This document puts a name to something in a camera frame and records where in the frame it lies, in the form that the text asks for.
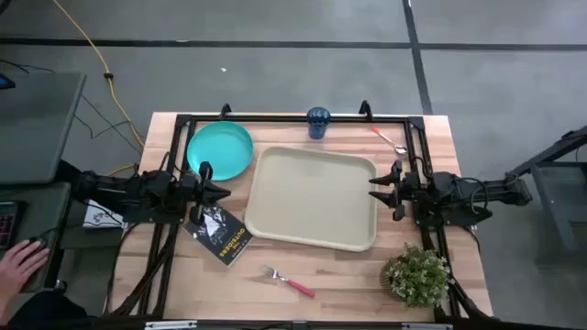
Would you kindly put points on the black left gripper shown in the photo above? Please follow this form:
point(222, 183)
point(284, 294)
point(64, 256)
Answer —
point(199, 192)

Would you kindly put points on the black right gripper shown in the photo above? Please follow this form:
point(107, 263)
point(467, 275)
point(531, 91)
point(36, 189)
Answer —
point(408, 188)

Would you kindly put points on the teal plastic plate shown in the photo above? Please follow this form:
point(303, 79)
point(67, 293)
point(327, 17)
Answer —
point(220, 146)

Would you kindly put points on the blue ribbed cup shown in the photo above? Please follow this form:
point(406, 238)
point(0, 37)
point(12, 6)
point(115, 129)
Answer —
point(318, 124)

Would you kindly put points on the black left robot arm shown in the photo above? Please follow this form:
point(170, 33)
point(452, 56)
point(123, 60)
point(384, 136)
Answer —
point(137, 192)

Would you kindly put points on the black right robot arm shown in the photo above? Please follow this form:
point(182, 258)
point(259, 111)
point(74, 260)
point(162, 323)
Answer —
point(495, 190)

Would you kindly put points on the beige plastic tray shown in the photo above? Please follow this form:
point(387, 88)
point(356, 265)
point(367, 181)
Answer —
point(312, 197)

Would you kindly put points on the black paperback book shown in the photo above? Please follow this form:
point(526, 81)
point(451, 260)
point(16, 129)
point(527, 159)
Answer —
point(224, 240)

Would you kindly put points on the potted green plant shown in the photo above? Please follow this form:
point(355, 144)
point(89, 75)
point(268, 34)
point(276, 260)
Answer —
point(419, 275)

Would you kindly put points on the white printed box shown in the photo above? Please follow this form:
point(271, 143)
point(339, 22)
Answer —
point(98, 217)

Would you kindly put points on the black diagonal metal beam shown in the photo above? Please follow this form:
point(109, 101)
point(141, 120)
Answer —
point(64, 167)

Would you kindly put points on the dark grey desk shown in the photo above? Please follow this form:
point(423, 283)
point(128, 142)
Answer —
point(43, 211)

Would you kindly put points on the round black desk foot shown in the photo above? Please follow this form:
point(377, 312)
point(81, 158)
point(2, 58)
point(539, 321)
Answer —
point(60, 285)

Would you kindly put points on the black metal stand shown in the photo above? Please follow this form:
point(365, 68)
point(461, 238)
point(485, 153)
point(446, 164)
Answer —
point(571, 139)

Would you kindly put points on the grey raised desk panel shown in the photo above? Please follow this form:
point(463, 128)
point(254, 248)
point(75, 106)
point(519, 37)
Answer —
point(36, 128)

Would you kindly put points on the person's body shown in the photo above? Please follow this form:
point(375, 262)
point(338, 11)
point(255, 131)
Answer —
point(50, 311)

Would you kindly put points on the person's hand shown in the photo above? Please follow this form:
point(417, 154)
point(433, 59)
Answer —
point(20, 268)

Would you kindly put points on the black lit keyboard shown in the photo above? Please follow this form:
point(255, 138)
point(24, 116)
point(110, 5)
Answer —
point(7, 224)

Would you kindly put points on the dark device with lit screen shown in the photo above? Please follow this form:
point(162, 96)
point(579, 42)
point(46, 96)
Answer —
point(5, 82)

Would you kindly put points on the black aluminium table frame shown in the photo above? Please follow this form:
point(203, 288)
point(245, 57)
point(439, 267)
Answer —
point(257, 118)

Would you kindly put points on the silver metal bracket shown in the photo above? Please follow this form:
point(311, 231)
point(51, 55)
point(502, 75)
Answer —
point(169, 325)
point(426, 326)

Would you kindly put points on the black horizontal rail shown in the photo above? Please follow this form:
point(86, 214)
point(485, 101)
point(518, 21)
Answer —
point(293, 326)

